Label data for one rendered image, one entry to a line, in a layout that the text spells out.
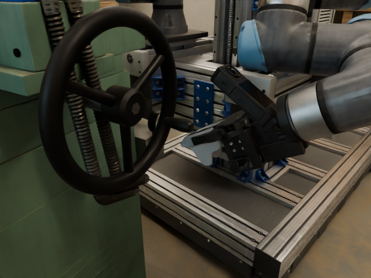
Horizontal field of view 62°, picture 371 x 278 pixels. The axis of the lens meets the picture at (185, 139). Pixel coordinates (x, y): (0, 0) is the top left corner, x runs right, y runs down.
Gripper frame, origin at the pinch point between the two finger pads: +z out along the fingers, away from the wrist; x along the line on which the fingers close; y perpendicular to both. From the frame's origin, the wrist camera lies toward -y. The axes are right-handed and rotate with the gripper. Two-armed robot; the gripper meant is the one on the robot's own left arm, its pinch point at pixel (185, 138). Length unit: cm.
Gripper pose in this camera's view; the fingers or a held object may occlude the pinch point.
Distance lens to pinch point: 56.0
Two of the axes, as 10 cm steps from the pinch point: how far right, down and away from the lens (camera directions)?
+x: 5.2, -3.8, 7.7
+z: -7.4, 2.5, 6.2
